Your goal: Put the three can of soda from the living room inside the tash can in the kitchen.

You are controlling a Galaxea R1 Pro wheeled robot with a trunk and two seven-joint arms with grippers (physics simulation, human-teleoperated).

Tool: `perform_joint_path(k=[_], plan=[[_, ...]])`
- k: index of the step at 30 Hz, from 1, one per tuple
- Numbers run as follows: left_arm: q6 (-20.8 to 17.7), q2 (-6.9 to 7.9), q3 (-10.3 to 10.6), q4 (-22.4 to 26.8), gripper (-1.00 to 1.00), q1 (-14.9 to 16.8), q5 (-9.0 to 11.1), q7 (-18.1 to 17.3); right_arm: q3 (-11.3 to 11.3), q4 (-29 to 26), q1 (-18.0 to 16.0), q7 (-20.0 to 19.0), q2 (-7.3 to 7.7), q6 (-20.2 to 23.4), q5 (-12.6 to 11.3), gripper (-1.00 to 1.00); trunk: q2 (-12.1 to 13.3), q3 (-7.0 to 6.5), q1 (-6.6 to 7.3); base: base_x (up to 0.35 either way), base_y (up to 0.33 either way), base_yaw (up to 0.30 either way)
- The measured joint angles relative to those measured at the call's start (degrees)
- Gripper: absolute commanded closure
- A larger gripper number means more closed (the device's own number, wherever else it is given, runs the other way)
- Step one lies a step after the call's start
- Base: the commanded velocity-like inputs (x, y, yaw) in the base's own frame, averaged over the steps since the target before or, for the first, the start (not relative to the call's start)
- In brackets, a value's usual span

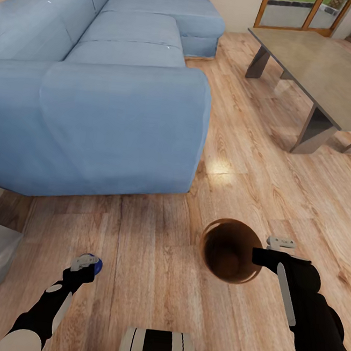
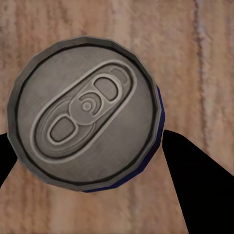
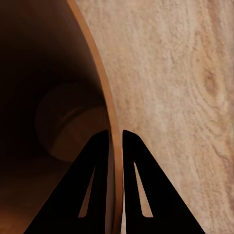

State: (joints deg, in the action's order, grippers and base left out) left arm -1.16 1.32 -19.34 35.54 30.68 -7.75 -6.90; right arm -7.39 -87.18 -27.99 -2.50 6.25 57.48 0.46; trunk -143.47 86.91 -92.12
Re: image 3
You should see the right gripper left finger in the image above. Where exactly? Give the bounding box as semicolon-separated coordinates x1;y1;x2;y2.
24;130;109;234

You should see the trash can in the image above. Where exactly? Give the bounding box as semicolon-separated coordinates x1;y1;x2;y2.
0;0;124;234

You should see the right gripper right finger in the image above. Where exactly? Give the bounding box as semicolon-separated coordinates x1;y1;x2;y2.
122;130;205;234

